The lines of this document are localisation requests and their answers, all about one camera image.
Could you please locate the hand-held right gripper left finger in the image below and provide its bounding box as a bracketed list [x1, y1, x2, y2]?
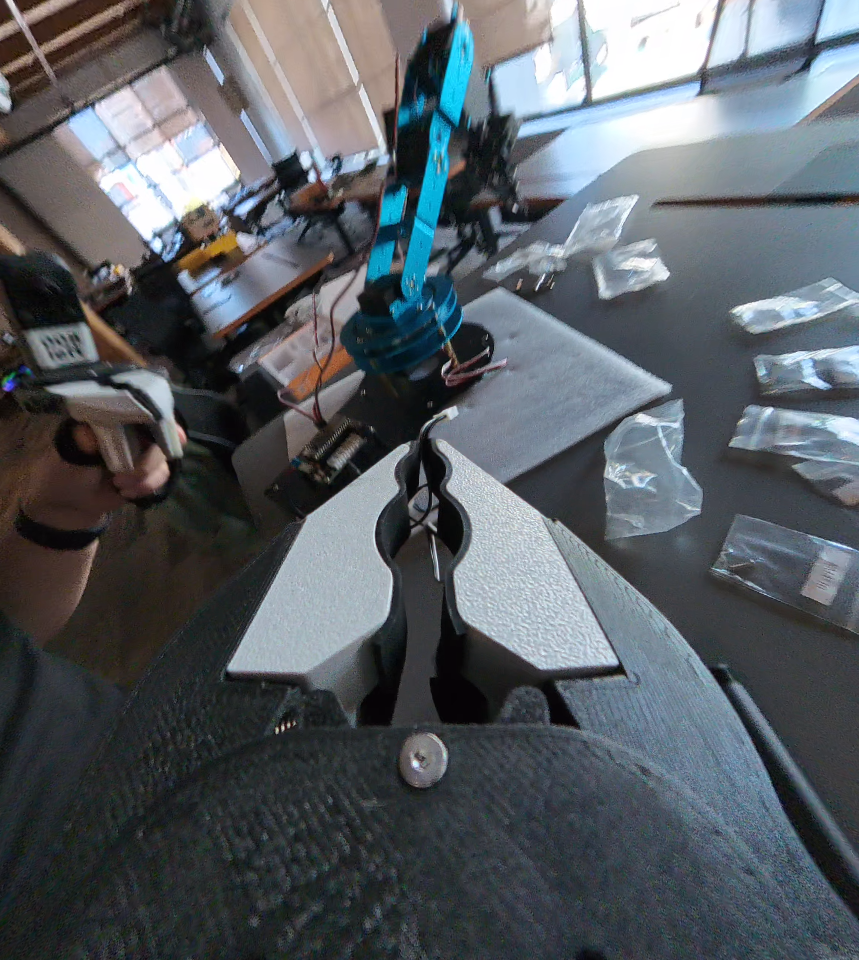
[227, 442, 410, 712]

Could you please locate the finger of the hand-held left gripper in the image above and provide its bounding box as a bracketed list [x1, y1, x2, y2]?
[60, 366, 176, 425]
[146, 378, 187, 460]

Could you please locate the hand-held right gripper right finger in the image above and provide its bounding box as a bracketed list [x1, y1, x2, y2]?
[429, 438, 620, 690]

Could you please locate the black wire with white connector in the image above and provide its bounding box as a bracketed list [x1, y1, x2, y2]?
[413, 407, 462, 582]

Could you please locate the blue toy robot arm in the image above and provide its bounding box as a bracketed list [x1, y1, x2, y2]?
[264, 0, 528, 520]

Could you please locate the person's left forearm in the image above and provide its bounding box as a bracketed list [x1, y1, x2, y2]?
[0, 528, 101, 646]

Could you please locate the black desk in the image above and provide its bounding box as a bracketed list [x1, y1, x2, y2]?
[230, 112, 859, 946]

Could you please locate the dark grey desk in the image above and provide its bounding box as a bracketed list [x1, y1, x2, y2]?
[515, 63, 859, 198]

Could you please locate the person's left hand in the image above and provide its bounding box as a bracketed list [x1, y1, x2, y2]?
[38, 418, 191, 528]

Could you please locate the group of clear plastic bags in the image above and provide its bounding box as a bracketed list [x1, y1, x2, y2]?
[483, 193, 859, 687]

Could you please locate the grey foam mat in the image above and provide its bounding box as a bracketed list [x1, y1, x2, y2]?
[230, 287, 674, 526]

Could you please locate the white red servo cable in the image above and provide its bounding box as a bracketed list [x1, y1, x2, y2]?
[440, 354, 510, 389]

